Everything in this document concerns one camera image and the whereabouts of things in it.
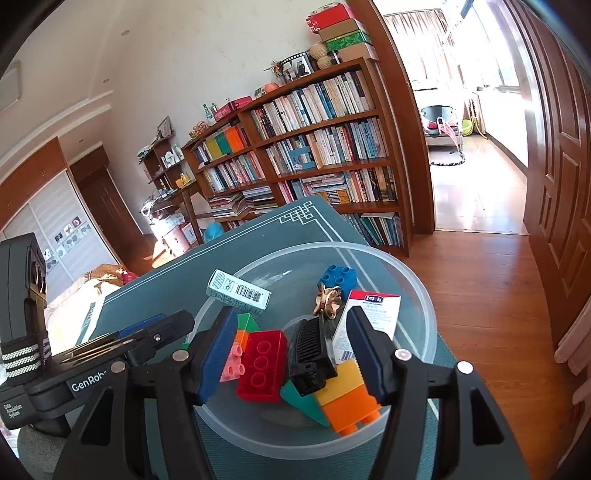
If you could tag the pink flat box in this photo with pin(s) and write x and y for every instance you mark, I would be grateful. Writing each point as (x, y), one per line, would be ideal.
(231, 108)

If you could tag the tan cardboard box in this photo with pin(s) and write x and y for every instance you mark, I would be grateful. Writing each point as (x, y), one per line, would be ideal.
(358, 51)

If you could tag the red toy block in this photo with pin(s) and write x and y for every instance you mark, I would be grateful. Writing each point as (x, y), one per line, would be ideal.
(261, 364)

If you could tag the green orange toy block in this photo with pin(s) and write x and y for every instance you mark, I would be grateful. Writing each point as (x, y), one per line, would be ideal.
(247, 323)

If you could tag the pink storage box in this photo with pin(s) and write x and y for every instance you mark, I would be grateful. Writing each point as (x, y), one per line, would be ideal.
(178, 240)

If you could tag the white box red label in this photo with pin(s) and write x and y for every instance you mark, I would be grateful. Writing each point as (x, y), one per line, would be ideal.
(381, 314)

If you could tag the green desk mat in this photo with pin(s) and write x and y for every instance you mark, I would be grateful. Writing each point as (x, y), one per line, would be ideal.
(277, 237)

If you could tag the gold hair clip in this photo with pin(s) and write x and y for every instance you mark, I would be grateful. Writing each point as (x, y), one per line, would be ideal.
(328, 300)

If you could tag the dried flower decoration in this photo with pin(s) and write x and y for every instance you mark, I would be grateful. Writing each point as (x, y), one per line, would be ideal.
(276, 67)

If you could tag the yellow orange toy block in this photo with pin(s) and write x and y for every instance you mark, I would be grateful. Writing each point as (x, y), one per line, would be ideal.
(344, 392)

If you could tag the colourful toy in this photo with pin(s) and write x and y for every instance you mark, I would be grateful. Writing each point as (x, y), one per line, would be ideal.
(198, 129)

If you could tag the green basin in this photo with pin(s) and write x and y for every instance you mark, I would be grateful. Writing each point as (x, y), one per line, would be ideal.
(466, 125)

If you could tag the small wooden shelf desk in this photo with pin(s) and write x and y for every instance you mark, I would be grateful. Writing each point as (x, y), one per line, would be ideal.
(191, 212)

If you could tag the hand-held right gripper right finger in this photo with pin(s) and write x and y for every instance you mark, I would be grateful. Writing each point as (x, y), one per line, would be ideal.
(364, 355)

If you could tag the green glass bottle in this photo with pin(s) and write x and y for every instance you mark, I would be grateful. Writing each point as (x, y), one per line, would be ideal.
(208, 114)

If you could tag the rows of books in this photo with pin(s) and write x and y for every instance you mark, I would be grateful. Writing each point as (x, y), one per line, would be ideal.
(323, 147)

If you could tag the pink white rack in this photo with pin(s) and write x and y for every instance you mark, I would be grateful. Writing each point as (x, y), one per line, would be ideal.
(450, 134)

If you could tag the filmstrip photo frame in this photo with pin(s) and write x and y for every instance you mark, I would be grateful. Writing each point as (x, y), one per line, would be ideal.
(300, 67)

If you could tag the teal wedge toy block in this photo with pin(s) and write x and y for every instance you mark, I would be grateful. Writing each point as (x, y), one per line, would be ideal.
(300, 401)

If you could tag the pink toy block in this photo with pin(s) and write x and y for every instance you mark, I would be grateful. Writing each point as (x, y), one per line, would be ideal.
(233, 369)

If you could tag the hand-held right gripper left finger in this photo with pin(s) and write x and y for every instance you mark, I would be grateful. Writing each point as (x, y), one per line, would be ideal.
(214, 355)

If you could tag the clear plastic bowl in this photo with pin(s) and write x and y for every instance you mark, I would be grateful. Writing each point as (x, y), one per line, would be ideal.
(295, 272)

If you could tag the brown cardboard box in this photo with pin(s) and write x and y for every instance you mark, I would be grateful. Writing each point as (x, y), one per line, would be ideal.
(339, 28)

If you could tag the blue toy block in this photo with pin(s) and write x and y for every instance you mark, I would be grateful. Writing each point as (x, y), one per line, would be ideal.
(337, 277)

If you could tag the green patterned box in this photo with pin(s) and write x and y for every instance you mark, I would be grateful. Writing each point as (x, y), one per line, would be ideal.
(346, 41)

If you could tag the wooden bookshelf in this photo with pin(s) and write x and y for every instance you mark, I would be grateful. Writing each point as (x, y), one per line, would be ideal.
(399, 184)

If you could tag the red cardboard box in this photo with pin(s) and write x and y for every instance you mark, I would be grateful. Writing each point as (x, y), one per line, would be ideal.
(330, 18)

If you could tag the black comb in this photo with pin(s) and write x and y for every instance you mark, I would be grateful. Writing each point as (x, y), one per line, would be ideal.
(309, 350)

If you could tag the teal white barcode box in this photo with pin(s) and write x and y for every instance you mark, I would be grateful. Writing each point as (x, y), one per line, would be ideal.
(238, 290)

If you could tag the orange ball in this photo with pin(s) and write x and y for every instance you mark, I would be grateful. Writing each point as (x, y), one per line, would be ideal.
(271, 86)

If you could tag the sheer curtain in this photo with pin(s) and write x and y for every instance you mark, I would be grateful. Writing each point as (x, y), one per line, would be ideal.
(415, 41)

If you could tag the bed with patterned cover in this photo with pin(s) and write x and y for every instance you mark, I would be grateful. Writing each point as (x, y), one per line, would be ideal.
(92, 286)

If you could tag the brown wooden door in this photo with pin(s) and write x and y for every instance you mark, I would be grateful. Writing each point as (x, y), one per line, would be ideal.
(554, 184)

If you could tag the small picture frame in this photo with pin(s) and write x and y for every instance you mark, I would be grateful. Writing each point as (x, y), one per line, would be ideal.
(165, 127)

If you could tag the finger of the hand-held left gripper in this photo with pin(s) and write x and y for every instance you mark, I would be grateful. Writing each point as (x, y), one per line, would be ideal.
(138, 326)
(166, 334)

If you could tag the wooden wardrobe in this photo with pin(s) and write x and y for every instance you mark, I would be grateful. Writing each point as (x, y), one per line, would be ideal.
(41, 161)

